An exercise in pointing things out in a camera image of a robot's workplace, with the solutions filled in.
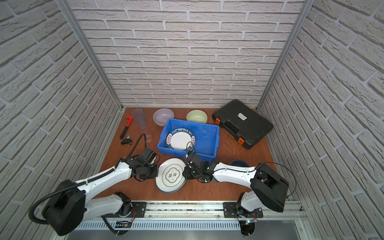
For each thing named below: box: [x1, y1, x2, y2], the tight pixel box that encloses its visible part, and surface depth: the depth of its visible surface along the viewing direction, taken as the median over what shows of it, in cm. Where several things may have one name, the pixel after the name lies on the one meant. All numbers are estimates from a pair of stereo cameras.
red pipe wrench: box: [119, 114, 134, 140], surface depth 111 cm
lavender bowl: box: [153, 108, 175, 127], surface depth 111 cm
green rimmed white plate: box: [166, 128, 196, 151], surface depth 100 cm
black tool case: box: [212, 99, 274, 150], surface depth 105 cm
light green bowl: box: [186, 109, 208, 124], surface depth 110 cm
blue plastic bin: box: [157, 118, 221, 162], surface depth 102 cm
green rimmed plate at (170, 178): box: [155, 157, 187, 194], surface depth 84 cm
